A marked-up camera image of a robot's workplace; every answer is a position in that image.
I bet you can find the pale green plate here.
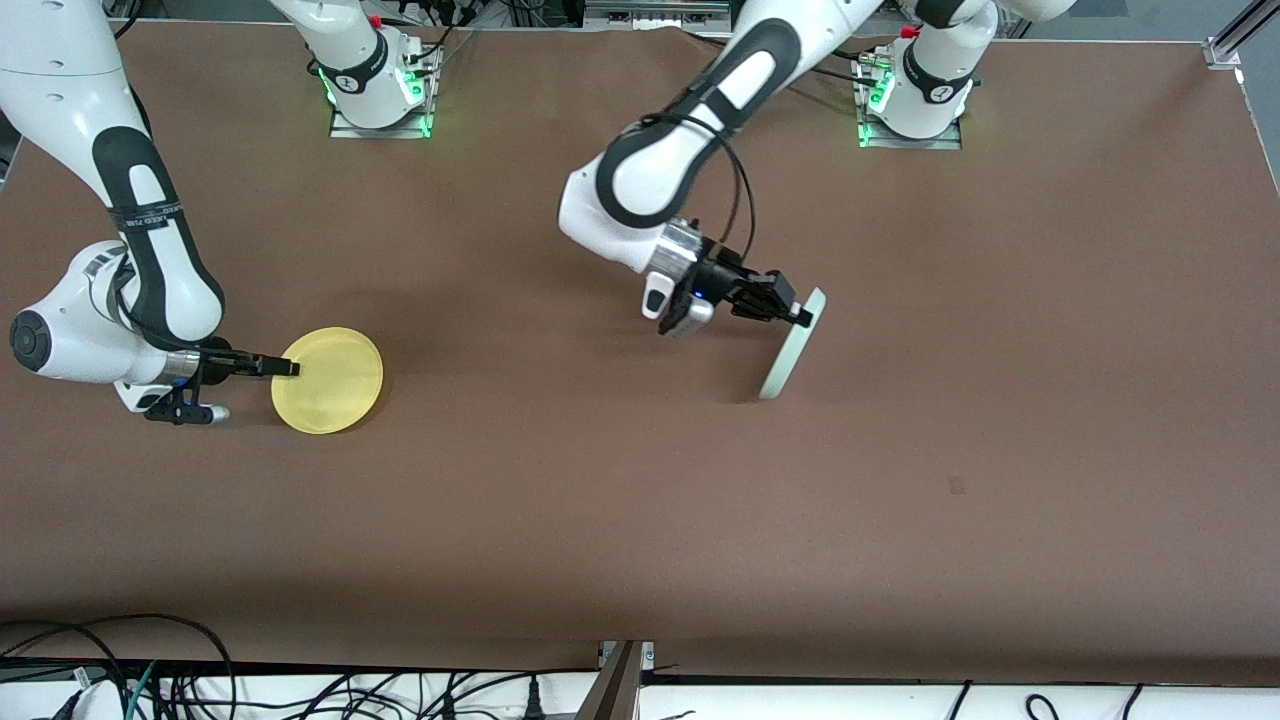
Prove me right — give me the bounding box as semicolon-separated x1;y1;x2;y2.
757;288;828;401

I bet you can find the yellow plate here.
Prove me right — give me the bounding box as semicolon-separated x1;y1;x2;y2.
271;327;385;436

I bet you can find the brown table cover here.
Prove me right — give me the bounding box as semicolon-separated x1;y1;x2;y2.
0;20;1280;673

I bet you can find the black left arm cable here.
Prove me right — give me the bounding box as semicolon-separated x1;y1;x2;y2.
640;108;756;276

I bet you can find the long black table cable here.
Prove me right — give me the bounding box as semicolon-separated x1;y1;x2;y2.
795;62;881;89

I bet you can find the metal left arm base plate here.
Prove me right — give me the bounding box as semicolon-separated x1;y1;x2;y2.
855;50;963;151

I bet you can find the black looping floor cable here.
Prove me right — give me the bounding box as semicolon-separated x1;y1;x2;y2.
0;613;236;720

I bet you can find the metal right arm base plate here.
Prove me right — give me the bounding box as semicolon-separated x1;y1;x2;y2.
330;45;433;139

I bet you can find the green network cable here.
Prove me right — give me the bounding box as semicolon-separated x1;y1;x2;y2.
125;660;156;720

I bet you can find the aluminium profile post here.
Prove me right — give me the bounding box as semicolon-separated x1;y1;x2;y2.
575;640;656;720

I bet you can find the aluminium frame corner profile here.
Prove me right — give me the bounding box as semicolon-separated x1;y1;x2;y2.
1203;0;1280;71

